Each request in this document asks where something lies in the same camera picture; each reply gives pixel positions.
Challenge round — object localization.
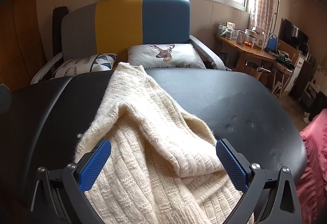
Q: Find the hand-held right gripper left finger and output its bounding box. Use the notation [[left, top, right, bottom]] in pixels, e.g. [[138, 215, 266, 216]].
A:
[[31, 138, 112, 224]]

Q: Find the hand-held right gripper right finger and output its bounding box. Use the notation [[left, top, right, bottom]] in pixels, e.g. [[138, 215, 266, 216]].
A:
[[215, 138, 302, 224]]

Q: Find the cream knitted towel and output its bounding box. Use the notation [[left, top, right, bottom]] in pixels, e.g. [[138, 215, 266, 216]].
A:
[[74, 62, 254, 224]]

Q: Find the pink ruffled quilt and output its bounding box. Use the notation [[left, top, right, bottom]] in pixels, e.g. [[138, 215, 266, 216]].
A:
[[299, 109, 327, 224]]

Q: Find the triangle pattern pillow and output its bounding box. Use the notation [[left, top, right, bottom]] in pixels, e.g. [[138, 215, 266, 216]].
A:
[[50, 53, 119, 79]]

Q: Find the brown paper bag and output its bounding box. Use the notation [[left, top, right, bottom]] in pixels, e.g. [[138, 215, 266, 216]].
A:
[[244, 61, 264, 79]]

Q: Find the round stool with clutter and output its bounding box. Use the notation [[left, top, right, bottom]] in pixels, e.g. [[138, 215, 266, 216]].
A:
[[271, 50, 294, 94]]

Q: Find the wooden side table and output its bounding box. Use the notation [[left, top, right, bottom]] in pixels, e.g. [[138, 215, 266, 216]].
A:
[[214, 34, 275, 79]]

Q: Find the deer print pillow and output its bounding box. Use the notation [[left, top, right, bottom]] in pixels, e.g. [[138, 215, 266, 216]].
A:
[[127, 43, 207, 69]]

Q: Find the white cabinet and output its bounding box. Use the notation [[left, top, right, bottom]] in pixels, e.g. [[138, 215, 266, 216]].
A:
[[294, 52, 311, 83]]

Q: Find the blue folding chair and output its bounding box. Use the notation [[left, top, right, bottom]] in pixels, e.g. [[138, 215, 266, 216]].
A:
[[266, 33, 279, 52]]

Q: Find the white packet box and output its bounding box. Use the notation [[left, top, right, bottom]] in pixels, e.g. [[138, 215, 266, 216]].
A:
[[255, 27, 267, 48]]

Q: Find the clear plastic jar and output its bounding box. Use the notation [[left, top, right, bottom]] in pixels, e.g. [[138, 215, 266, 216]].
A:
[[244, 29, 256, 47]]

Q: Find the group of small bottles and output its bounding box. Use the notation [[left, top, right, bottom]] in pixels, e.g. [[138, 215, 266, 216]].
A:
[[217, 22, 241, 41]]

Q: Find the grey yellow blue sofa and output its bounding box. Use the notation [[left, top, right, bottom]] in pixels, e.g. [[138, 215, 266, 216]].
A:
[[31, 0, 225, 85]]

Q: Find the black television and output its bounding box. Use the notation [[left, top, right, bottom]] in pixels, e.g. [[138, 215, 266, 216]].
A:
[[278, 18, 309, 49]]

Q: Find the metal pole stand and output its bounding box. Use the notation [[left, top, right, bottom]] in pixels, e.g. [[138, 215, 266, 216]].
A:
[[272, 0, 297, 36]]

